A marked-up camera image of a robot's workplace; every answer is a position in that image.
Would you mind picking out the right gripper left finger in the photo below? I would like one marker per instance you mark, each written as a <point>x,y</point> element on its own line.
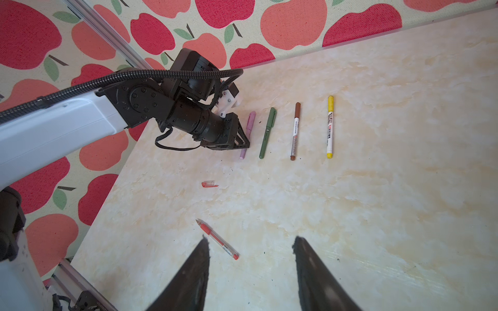
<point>187,289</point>

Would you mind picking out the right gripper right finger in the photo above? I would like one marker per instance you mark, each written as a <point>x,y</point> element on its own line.
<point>317,287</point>

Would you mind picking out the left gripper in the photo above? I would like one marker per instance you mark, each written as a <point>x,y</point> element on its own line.
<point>224,133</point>

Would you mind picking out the pink pen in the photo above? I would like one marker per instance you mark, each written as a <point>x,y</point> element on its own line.
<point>243,152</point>

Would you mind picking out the green pen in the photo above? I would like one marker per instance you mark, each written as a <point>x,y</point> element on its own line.
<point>270,124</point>

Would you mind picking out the red clear pen cap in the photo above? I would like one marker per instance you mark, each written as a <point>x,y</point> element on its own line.
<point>209,184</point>

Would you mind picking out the white pen yellow tip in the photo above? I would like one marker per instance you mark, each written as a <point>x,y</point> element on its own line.
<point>330,135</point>

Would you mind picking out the pink pen cap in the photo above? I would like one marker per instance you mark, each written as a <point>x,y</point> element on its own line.
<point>250,122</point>

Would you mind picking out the yellow pen cap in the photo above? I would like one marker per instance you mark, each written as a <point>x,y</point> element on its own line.
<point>331,104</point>

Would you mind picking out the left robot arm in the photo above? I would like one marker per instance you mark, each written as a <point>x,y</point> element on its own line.
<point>193,96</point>

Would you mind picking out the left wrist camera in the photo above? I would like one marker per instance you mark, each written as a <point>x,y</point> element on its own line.
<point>230,99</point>

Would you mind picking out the aluminium front rail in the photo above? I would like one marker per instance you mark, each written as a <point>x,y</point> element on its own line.
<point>74,291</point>

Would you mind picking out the left aluminium corner post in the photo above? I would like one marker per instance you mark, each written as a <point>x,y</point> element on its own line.
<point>107,32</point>

